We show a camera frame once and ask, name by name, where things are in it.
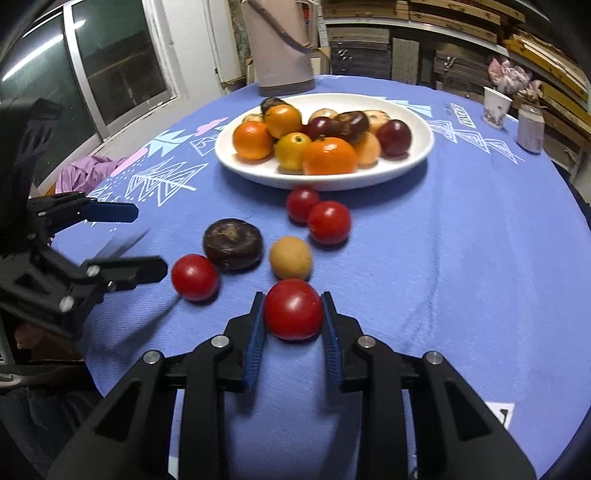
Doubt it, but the red cherry tomato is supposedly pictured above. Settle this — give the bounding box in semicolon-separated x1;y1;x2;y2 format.
170;254;219;302

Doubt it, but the dark mottled passion fruit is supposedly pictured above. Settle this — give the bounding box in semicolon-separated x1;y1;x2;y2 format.
202;218;263;271

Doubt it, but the small tan round fruit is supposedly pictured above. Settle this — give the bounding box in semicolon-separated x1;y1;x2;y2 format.
270;236;314;280

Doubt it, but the yellow orange small citrus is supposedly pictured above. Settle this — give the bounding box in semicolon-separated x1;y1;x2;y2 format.
274;132;311;172

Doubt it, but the red tomato edge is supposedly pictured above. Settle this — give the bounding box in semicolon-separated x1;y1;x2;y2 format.
307;201;352;245

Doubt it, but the dark purple passion fruit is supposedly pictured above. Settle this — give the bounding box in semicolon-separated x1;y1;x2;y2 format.
260;97;287;115

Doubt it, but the dark red plum back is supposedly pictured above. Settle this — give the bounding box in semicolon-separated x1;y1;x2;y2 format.
304;116;339;141

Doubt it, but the dark red plum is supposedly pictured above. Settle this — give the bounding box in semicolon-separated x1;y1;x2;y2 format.
376;120;412;157
304;116;339;141

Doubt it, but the large yellow passion fruit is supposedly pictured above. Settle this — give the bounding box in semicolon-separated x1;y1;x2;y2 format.
308;108;339;122

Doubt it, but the dark brown passion fruit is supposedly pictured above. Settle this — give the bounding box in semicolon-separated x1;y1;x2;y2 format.
331;111;370;144

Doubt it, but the purple cloth on chair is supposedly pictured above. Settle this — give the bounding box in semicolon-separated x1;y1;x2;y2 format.
55;155;126;194

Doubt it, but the left dark window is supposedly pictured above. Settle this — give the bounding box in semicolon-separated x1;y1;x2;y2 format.
1;1;174;192

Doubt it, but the blue patterned tablecloth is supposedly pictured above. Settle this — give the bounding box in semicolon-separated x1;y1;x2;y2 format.
54;76;590;479

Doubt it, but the large orange tangerine left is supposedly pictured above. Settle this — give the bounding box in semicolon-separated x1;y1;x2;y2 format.
232;121;274;162

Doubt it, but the yellow spotted fruit front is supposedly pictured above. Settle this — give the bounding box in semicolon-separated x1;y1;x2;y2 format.
242;114;264;123

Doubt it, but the yellow spotted fruit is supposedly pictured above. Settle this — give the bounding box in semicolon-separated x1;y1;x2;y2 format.
365;110;391;135
242;114;264;123

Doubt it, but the white oval plate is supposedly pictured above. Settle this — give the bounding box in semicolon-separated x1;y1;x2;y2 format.
214;93;435;191

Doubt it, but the beige thermos jug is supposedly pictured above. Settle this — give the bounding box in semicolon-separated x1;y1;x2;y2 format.
240;0;320;97

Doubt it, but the small pale orange fruit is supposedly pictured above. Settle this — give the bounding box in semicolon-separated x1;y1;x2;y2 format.
353;132;382;168

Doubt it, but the yellow spotted fruit right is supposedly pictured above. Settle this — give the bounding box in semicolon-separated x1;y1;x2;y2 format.
365;110;391;135

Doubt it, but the silver drink can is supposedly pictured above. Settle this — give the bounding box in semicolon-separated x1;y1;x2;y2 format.
517;105;545;154

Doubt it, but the white paper cup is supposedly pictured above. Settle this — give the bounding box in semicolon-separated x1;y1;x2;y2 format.
483;87;512;129

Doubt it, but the pink crumpled cloth on shelf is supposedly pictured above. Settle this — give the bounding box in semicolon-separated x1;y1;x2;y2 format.
488;58;542;98

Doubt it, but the metal storage shelf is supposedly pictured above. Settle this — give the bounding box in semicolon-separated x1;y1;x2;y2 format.
318;1;590;177

